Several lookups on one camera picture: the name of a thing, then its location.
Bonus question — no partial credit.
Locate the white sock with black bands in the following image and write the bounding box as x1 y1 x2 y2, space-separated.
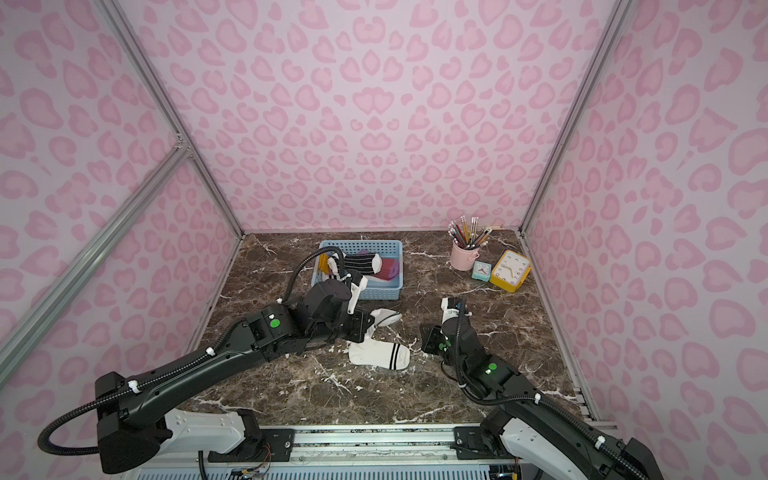
366 308 402 337

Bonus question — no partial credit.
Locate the black striped sock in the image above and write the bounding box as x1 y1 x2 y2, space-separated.
344 253 383 275

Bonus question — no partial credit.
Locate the maroon purple sock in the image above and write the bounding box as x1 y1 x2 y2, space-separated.
374 258 401 281

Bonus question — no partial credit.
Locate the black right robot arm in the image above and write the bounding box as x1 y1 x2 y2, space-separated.
420 318 663 479

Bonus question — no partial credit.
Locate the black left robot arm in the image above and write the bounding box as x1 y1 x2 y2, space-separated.
37 276 373 474

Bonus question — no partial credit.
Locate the light blue plastic basket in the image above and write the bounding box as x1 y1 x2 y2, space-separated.
319 240 404 301

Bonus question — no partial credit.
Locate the small teal cube clock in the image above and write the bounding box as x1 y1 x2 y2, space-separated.
471 260 493 282

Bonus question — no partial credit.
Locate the pink pencil cup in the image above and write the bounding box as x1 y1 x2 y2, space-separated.
450 242 480 271

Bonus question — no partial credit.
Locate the yellow square alarm clock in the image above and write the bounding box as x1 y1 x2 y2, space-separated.
489 250 532 293

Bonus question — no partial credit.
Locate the bundle of coloured pencils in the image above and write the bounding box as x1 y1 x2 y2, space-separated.
447 216 497 250

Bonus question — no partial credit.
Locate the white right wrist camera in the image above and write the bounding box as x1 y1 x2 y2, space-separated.
441 297 468 331

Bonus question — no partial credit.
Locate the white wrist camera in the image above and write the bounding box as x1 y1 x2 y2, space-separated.
327 255 368 315
441 297 468 331

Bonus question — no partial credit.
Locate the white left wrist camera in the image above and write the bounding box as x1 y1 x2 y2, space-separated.
327 255 368 315

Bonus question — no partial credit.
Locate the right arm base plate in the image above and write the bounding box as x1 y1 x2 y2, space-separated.
451 411 520 461

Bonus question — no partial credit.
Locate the aluminium front rail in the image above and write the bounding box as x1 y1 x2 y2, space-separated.
126 424 553 479

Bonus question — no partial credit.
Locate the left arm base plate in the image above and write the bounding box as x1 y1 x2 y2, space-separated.
206 409 296 463

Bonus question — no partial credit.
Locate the aluminium frame strut left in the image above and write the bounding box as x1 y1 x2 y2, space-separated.
1 141 189 385

